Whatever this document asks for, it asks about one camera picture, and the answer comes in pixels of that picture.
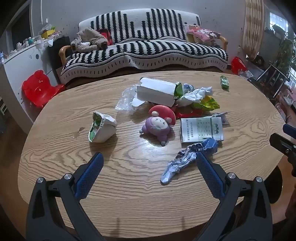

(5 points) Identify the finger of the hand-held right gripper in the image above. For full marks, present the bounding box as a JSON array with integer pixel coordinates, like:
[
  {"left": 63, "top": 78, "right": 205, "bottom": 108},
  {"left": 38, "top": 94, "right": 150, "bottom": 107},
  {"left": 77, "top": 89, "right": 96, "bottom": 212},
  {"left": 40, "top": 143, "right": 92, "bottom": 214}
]
[
  {"left": 269, "top": 133, "right": 296, "bottom": 168},
  {"left": 282, "top": 123, "right": 296, "bottom": 138}
]

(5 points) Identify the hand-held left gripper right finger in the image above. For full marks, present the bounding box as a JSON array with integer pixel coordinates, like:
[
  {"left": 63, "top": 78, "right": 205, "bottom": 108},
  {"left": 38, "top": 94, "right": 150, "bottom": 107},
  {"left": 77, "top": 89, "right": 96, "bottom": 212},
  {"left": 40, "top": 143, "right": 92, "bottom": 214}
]
[{"left": 194, "top": 151, "right": 273, "bottom": 241}]

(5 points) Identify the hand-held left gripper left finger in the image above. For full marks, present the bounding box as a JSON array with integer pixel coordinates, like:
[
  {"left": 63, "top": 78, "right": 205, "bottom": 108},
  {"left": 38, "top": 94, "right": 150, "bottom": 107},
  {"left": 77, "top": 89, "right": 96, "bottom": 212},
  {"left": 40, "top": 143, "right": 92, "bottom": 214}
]
[{"left": 26, "top": 152, "right": 104, "bottom": 241}]

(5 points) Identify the silver blue wrapper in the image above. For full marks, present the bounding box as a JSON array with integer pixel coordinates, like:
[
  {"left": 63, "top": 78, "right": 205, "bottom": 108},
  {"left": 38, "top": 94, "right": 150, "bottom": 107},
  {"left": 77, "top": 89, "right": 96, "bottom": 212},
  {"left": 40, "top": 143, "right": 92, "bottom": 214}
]
[{"left": 160, "top": 138, "right": 218, "bottom": 184}]

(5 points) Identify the long white carton box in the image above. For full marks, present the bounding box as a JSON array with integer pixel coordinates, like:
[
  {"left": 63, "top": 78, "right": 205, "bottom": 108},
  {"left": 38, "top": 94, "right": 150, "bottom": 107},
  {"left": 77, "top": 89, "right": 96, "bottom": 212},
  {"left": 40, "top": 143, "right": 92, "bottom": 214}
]
[{"left": 132, "top": 77, "right": 184, "bottom": 108}]

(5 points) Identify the pink ride-on toy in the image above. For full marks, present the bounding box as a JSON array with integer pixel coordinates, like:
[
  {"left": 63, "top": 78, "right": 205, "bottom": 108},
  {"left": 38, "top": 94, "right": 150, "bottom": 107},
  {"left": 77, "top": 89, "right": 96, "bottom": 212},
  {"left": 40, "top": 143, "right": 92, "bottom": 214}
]
[{"left": 275, "top": 88, "right": 296, "bottom": 113}]

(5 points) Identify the torn small white carton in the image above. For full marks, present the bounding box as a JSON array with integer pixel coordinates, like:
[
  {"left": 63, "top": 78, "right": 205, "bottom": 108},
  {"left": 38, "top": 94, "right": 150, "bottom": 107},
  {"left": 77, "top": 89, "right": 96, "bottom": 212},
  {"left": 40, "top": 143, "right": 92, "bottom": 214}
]
[{"left": 88, "top": 111, "right": 117, "bottom": 143}]

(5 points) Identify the white calendar print box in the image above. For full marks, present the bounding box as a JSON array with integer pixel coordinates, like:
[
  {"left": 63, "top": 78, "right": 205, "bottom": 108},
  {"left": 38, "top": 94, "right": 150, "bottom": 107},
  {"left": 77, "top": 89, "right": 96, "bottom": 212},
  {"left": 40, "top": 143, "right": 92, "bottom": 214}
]
[{"left": 180, "top": 116, "right": 224, "bottom": 143}]

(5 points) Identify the black chair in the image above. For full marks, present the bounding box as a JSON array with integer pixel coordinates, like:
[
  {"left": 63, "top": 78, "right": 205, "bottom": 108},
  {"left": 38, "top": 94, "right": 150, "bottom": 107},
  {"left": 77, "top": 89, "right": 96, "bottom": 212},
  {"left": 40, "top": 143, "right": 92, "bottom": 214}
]
[{"left": 255, "top": 64, "right": 290, "bottom": 98}]

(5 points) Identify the small silver foil wrapper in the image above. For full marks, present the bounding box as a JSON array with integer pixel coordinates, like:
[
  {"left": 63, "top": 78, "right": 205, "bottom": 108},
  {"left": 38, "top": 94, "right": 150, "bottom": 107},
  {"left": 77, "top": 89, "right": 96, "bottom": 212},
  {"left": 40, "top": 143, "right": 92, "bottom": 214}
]
[{"left": 209, "top": 112, "right": 229, "bottom": 126}]

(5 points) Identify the red plastic wrapper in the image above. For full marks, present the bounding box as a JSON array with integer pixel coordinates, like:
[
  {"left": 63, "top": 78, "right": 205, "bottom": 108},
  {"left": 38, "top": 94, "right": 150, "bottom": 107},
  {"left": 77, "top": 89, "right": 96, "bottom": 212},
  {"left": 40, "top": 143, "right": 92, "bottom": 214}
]
[{"left": 172, "top": 107, "right": 210, "bottom": 120}]

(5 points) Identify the mushroom cap toy figure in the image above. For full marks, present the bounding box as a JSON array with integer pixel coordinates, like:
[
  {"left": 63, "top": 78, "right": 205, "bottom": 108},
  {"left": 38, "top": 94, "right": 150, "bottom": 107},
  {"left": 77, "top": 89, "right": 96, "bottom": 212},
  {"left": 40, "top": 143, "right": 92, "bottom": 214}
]
[{"left": 139, "top": 105, "right": 176, "bottom": 146}]

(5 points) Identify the green houseplant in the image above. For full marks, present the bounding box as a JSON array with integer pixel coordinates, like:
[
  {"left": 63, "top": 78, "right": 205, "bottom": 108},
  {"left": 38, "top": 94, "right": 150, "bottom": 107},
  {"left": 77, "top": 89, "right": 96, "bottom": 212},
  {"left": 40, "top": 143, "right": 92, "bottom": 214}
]
[{"left": 275, "top": 38, "right": 295, "bottom": 77}]

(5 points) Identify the small green packet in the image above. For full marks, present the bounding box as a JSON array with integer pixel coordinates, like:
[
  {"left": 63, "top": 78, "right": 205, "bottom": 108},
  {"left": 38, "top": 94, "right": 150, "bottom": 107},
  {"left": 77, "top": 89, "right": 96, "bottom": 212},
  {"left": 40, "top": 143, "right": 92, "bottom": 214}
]
[{"left": 220, "top": 75, "right": 230, "bottom": 90}]

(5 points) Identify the crumpled white tissue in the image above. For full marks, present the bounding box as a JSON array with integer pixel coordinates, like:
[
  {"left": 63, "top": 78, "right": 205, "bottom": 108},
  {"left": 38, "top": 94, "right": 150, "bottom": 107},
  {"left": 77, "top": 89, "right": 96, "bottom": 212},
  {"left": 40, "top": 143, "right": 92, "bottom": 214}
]
[{"left": 179, "top": 86, "right": 213, "bottom": 107}]

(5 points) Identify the red plastic bag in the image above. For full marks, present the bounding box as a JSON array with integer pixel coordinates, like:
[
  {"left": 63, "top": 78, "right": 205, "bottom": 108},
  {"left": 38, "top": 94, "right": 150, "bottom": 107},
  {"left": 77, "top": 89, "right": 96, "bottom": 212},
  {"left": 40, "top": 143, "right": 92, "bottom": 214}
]
[{"left": 231, "top": 56, "right": 247, "bottom": 75}]

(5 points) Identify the clear plastic bag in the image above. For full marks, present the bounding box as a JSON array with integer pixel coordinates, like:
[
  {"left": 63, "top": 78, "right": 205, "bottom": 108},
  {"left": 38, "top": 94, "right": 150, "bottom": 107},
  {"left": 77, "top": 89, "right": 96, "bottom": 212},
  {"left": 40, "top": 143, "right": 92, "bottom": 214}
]
[{"left": 115, "top": 86, "right": 139, "bottom": 114}]

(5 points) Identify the red bear shaped chair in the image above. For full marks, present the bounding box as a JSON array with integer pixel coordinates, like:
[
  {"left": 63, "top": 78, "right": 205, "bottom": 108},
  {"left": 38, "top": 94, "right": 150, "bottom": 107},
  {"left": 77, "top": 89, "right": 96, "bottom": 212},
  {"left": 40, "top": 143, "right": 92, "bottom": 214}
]
[{"left": 22, "top": 70, "right": 66, "bottom": 108}]

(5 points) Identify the beige curtain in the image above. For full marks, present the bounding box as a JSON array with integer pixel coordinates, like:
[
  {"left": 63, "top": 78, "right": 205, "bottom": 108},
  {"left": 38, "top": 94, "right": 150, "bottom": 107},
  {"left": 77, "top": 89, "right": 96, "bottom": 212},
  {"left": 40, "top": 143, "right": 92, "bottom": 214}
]
[{"left": 240, "top": 0, "right": 265, "bottom": 59}]

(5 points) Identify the large window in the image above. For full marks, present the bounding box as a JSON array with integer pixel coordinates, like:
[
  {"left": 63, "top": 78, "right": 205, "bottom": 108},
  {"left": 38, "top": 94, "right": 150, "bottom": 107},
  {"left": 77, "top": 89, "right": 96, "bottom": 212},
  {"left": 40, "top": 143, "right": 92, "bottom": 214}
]
[{"left": 264, "top": 9, "right": 289, "bottom": 34}]

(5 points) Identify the white cabinet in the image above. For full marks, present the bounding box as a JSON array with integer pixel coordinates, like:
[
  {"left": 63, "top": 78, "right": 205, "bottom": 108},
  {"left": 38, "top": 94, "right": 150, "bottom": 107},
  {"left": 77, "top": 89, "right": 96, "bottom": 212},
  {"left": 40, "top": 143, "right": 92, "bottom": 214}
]
[{"left": 0, "top": 42, "right": 58, "bottom": 126}]

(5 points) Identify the pink cartoon cushion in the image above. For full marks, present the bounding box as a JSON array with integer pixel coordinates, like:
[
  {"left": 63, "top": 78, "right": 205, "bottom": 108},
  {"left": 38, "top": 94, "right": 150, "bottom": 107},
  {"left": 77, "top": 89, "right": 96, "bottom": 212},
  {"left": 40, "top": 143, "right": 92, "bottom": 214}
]
[{"left": 186, "top": 24, "right": 221, "bottom": 45}]

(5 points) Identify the brown plush toy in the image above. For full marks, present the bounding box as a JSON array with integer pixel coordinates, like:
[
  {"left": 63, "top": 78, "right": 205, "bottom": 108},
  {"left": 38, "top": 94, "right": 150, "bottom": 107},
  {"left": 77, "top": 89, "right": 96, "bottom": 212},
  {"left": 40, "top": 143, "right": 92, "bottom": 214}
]
[{"left": 70, "top": 28, "right": 108, "bottom": 53}]

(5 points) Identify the red cloth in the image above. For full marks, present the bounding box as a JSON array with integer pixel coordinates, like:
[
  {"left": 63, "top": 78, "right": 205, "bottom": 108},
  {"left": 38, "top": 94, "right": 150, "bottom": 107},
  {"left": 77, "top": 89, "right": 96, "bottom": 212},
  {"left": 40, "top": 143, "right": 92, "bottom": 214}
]
[{"left": 96, "top": 29, "right": 112, "bottom": 45}]

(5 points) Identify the row of small bottles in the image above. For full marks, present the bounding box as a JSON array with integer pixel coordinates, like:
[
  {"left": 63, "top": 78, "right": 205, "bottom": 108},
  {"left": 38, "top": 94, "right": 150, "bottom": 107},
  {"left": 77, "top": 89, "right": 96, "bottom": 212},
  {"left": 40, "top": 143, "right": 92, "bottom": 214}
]
[{"left": 16, "top": 37, "right": 36, "bottom": 50}]

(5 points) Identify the wooden frame sofa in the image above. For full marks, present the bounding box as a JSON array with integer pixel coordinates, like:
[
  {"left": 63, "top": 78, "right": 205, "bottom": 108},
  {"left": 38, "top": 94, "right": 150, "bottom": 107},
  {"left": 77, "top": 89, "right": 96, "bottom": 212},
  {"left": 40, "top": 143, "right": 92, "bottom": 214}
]
[{"left": 59, "top": 35, "right": 229, "bottom": 70}]

